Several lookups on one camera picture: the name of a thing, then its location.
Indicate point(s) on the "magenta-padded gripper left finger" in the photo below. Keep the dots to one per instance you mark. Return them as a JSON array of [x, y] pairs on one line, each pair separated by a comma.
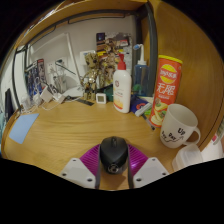
[[78, 170]]

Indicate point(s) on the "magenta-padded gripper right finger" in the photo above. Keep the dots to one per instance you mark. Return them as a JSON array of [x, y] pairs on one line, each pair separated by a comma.
[[150, 170]]

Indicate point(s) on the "black computer mouse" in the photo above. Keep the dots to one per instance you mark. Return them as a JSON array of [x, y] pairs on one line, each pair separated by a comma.
[[114, 153]]

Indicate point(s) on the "light blue mouse pad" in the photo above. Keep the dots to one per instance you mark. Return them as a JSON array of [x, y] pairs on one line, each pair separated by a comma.
[[23, 128]]

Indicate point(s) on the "clear plastic box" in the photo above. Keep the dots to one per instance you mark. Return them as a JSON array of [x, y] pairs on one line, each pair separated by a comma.
[[187, 157]]

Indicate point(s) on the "white printed mug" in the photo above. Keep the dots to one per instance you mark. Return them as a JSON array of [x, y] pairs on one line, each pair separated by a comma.
[[178, 125]]

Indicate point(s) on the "blue packet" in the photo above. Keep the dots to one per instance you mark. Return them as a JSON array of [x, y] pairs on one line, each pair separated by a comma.
[[140, 106]]

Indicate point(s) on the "small white desk clock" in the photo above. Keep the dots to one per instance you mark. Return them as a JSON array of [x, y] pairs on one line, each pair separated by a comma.
[[101, 98]]

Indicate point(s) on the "white charger block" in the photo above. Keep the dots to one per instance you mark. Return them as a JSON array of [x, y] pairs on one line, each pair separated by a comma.
[[46, 95]]

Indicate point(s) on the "orange chips can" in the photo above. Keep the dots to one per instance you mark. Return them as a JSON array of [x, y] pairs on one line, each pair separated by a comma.
[[166, 90]]

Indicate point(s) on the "white red-capped lotion bottle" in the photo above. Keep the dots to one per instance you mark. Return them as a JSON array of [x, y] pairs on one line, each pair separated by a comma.
[[122, 90]]

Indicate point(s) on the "blue spray bottle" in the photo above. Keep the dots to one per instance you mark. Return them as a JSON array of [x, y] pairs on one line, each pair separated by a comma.
[[141, 76]]

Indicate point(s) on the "golden robot figure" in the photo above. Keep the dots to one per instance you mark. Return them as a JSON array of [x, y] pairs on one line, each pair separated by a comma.
[[90, 75]]

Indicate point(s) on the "colourful print box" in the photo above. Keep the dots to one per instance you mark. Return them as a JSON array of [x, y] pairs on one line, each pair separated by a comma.
[[111, 43]]

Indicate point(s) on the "dark grey metal frame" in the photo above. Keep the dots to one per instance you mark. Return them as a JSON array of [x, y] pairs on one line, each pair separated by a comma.
[[152, 40]]

